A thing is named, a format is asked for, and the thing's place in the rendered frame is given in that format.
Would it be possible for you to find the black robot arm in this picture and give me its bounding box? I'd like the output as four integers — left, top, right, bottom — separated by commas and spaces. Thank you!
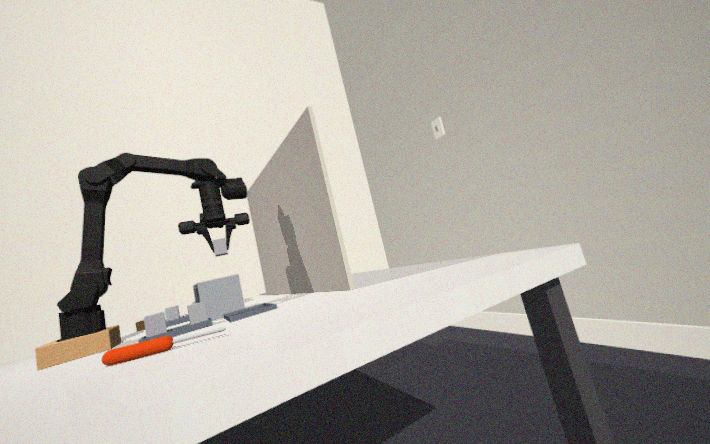
57, 153, 248, 342

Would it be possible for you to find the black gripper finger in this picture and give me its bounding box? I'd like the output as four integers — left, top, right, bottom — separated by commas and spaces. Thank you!
225, 224, 236, 250
196, 229, 214, 253

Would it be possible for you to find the beige flat panel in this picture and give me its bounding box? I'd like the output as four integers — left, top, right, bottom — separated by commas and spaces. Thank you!
247, 106, 355, 295

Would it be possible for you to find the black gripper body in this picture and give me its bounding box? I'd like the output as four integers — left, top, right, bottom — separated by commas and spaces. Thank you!
178, 198, 250, 234

